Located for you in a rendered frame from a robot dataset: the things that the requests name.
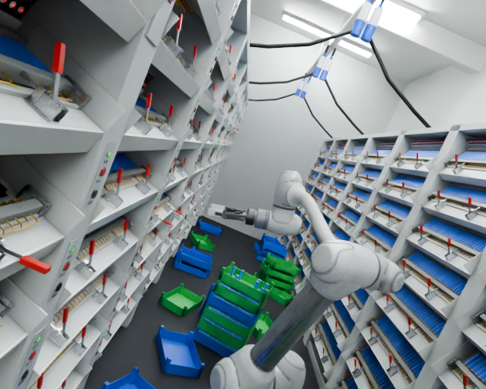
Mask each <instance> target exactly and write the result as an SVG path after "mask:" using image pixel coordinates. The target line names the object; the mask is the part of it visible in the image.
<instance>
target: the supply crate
mask: <svg viewBox="0 0 486 389"><path fill-rule="evenodd" d="M234 264H235V262H231V264H230V266H229V267H227V268H225V267H223V268H222V270H221V273H220V275H219V277H218V280H220V281H222V282H224V283H226V284H227V285H229V286H231V287H233V288H235V289H237V290H238V291H240V292H242V293H244V294H246V295H248V296H250V297H251V298H253V299H256V300H257V301H259V302H261V303H263V302H264V301H265V300H266V299H267V297H268V296H269V294H270V292H271V291H272V288H273V286H274V283H273V282H271V284H270V285H269V286H268V288H267V289H265V291H264V293H262V292H260V290H261V288H265V285H266V282H263V281H261V282H260V283H259V285H258V288H257V289H255V288H254V285H255V283H256V281H258V279H257V278H255V277H254V276H251V275H249V274H248V273H246V272H243V275H242V277H241V279H240V280H238V279H236V278H235V276H236V275H239V274H240V272H241V270H240V269H238V268H236V269H235V271H234V274H233V276H230V273H231V271H232V268H233V266H234Z"/></svg>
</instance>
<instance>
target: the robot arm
mask: <svg viewBox="0 0 486 389"><path fill-rule="evenodd" d="M299 205H302V207H303V208H304V209H305V212H306V214H307V216H308V218H309V220H310V223H311V225H312V228H313V230H314V232H315V234H316V237H317V239H318V240H319V243H320V244H319V245H317V246H316V247H315V248H314V250H313V251H312V254H311V258H310V266H311V269H312V270H311V272H310V277H309V279H310V280H309V281H308V282H307V283H306V285H305V286H304V287H303V288H302V290H301V291H300V292H299V293H298V295H297V296H296V297H295V298H294V300H293V301H291V302H290V304H289V305H288V306H287V307H286V308H285V310H284V311H283V312H282V313H281V315H280V316H279V317H278V318H277V320H276V321H275V322H274V323H273V324H272V325H271V326H270V327H269V328H268V330H267V331H266V332H265V333H264V335H263V336H262V337H261V338H260V340H259V341H258V342H257V343H256V344H255V345H254V344H249V345H246V346H244V347H242V348H241V349H240V350H238V351H237V352H235V353H233V354H232V355H231V356H229V357H225V358H223V359H222V360H220V361H219V362H218V363H216V364H215V366H214V368H213V370H212V372H211V376H210V385H211V389H302V386H303V384H304V381H305V364H304V361H303V359H302V358H301V357H300V356H299V355H298V354H297V353H295V352H293V351H291V349H292V348H293V346H294V345H295V344H296V343H297V342H298V341H299V340H300V339H301V337H302V336H303V335H304V334H305V333H306V332H307V331H308V329H309V328H310V327H311V326H312V325H313V324H314V323H315V322H316V321H317V319H318V318H320V316H321V315H322V314H323V313H324V312H325V311H326V310H327V309H328V308H329V307H330V305H331V304H332V303H333V302H334V301H337V300H341V299H343V298H344V297H346V296H348V295H349V294H350V293H353V292H355V291H357V290H358V289H369V290H377V291H380V292H382V293H395V292H397V291H399V290H400V289H401V287H402V286H403V283H404V275H403V272H402V270H401V269H400V268H399V267H398V266H397V265H396V264H395V263H394V262H392V261H390V260H389V259H387V258H385V257H383V256H382V255H380V254H379V253H377V252H374V251H373V250H371V249H368V248H366V247H365V246H363V245H359V244H356V243H354V242H348V241H344V240H336V239H335V237H334V236H333V234H332V233H331V231H330V229H329V226H328V225H327V223H326V220H325V219H324V218H323V216H322V213H321V211H320V210H319V207H318V205H317V204H316V202H315V201H314V199H313V198H312V196H311V195H310V194H308V193H307V192H306V191H305V188H304V186H303V185H302V178H301V176H300V174H299V173H298V172H296V171H284V172H283V173H282V174H281V175H280V177H279V179H278V182H277V185H276V188H275V194H274V202H273V206H272V210H271V211H269V210H263V209H258V210H257V211H256V210H255V209H251V208H249V209H248V212H247V213H246V212H245V211H243V210H240V209H237V208H232V207H228V206H223V205H216V204H211V206H210V208H208V210H207V215H212V216H216V217H220V218H223V219H231V220H239V221H244V220H245V224H246V225H254V227H255V228H260V229H263V230H267V231H270V232H272V233H275V234H279V235H297V234H298V233H299V232H300V229H301V227H302V219H301V218H300V217H299V216H298V215H295V207H297V206H299Z"/></svg>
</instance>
